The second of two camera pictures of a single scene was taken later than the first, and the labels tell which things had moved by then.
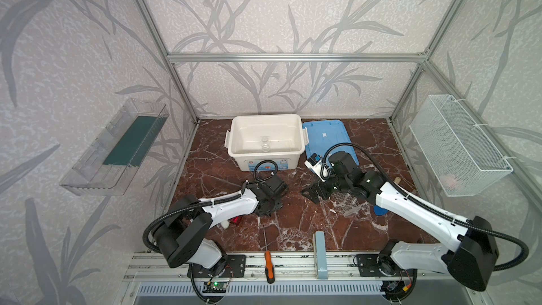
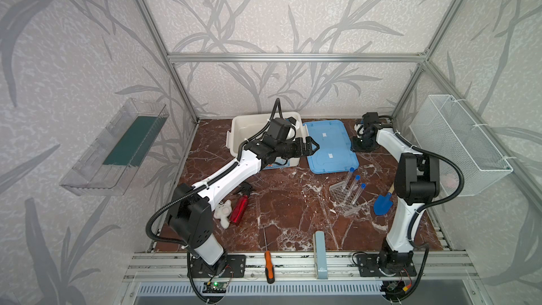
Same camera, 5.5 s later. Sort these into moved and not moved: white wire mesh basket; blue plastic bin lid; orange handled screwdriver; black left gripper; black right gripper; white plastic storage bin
Moved: black left gripper; black right gripper
Not moved: white wire mesh basket; orange handled screwdriver; white plastic storage bin; blue plastic bin lid
